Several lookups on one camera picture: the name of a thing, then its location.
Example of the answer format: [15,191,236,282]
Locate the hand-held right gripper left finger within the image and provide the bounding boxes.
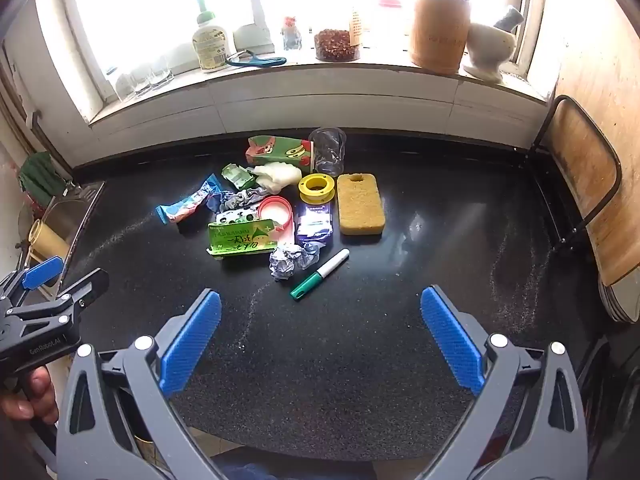
[56,288,222,480]

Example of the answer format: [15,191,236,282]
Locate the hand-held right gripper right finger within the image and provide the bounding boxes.
[420,285,589,480]

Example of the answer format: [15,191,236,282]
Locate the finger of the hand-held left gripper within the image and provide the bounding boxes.
[0,268,110,342]
[0,256,64,305]

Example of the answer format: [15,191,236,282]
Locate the blue and white snack wrapper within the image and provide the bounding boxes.
[155,174,223,225]

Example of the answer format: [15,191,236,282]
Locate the blue grey wrapper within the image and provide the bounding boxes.
[207,187,271,213]

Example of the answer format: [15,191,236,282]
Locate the yellow sponge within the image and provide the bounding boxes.
[336,172,387,235]

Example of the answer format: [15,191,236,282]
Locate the white tissue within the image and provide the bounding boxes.
[250,161,301,195]

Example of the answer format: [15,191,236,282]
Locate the person's left hand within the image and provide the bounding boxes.
[0,366,54,421]

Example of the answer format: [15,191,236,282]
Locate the tan container in sink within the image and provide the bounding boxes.
[27,220,71,261]

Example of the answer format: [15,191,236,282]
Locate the steel sink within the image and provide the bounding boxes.
[40,182,106,281]

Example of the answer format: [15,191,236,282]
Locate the green cloth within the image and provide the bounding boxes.
[19,152,61,206]

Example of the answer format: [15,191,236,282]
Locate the flat green carton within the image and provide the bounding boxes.
[207,219,279,257]

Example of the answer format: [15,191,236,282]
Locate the crumpled silver paper ball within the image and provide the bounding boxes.
[269,242,306,281]

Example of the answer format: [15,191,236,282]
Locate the black spotted white packet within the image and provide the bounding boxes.
[215,209,261,226]

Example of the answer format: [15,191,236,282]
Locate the green and white marker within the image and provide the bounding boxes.
[290,248,351,302]

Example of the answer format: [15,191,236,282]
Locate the purple and white packet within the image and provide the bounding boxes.
[295,202,335,248]

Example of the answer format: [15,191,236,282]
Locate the small green wrapper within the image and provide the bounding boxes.
[221,162,256,191]

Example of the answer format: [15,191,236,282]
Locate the yellow tape spool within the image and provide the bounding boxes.
[298,174,333,205]

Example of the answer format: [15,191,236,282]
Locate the small drinking glass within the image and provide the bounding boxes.
[150,62,175,88]
[131,67,154,95]
[115,72,137,102]

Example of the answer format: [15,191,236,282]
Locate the clear plastic cup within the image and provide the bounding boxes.
[308,127,347,177]

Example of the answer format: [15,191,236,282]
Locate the white bottle with green cap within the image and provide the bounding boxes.
[192,0,238,73]

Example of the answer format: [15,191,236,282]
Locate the white windowsill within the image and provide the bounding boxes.
[87,57,556,133]

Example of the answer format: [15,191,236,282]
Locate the white stone mortar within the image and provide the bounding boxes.
[462,22,518,83]

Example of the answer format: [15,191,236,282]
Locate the wooden utensil holder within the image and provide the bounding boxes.
[409,0,472,75]

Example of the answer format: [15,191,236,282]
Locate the jar of red dried berries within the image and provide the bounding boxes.
[314,27,362,62]

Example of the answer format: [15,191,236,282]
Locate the small bottle with red cap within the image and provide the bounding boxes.
[280,16,303,52]

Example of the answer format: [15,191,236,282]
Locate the white stone pestle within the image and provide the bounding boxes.
[495,5,525,36]

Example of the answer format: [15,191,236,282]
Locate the clear bottle with orange label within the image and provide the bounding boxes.
[349,7,367,47]

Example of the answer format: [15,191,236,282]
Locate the wooden chair with black frame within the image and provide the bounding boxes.
[530,95,640,323]

